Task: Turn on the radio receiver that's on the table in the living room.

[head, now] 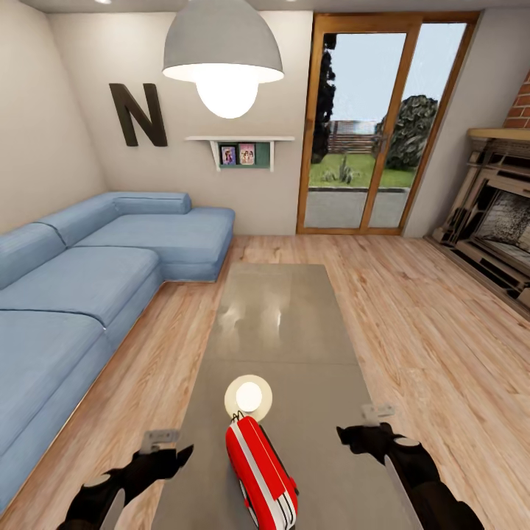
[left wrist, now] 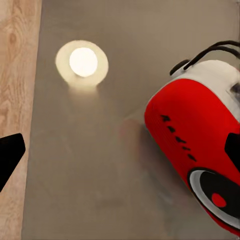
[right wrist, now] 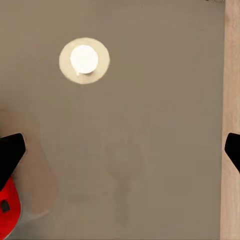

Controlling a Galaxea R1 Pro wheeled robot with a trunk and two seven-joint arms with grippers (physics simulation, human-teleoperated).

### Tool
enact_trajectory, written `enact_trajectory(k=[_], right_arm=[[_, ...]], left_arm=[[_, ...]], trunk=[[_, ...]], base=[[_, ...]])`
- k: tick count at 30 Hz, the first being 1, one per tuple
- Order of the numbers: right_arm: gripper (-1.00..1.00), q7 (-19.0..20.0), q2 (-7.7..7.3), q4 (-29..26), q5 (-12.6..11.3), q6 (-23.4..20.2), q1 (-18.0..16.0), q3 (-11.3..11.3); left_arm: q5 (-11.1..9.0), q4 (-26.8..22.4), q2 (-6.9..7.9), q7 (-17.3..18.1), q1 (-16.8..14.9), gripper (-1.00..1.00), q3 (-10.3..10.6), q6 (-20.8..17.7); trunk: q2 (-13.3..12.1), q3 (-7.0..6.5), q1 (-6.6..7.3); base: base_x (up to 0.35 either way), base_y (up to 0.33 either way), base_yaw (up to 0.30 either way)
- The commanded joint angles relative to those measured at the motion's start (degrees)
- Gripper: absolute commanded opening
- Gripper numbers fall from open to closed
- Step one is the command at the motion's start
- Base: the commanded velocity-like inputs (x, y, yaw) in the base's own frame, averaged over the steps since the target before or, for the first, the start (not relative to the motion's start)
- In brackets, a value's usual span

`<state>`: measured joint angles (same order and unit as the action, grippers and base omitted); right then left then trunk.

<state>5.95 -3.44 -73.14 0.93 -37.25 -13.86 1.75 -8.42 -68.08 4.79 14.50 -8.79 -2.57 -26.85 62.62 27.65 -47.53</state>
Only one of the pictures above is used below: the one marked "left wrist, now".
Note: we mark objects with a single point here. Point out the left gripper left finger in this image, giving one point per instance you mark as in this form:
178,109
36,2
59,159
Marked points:
12,149

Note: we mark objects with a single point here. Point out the radio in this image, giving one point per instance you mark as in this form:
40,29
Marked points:
190,119

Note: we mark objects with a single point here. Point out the coffee table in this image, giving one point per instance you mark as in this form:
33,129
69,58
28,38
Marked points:
94,171

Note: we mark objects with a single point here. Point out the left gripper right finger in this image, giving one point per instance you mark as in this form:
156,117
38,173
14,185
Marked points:
232,149

